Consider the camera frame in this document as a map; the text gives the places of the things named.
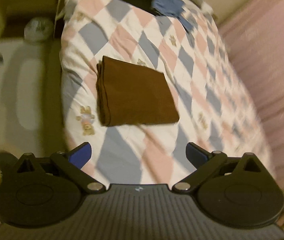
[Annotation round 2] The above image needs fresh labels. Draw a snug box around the white rounded chair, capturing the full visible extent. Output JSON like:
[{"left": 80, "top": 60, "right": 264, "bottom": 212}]
[{"left": 0, "top": 40, "right": 63, "bottom": 153}]

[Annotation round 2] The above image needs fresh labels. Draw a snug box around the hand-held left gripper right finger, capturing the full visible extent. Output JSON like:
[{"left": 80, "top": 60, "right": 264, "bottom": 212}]
[{"left": 172, "top": 142, "right": 272, "bottom": 194}]

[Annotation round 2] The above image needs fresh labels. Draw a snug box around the blue garment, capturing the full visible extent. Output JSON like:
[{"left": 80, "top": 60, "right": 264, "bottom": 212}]
[{"left": 151, "top": 0, "right": 195, "bottom": 33}]

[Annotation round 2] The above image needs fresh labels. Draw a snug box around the checked pink grey quilt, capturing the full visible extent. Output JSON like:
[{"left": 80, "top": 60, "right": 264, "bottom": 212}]
[{"left": 60, "top": 0, "right": 275, "bottom": 186}]

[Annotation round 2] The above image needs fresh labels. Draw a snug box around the brown garment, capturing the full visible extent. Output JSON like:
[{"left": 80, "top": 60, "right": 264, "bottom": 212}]
[{"left": 96, "top": 56, "right": 180, "bottom": 127}]

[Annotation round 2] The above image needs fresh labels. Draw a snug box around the pink curtain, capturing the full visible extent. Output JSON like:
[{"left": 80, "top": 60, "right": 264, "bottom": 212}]
[{"left": 216, "top": 0, "right": 284, "bottom": 183}]

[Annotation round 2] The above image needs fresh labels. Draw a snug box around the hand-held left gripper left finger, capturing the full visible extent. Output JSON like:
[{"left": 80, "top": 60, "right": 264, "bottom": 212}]
[{"left": 13, "top": 142, "right": 106, "bottom": 194}]

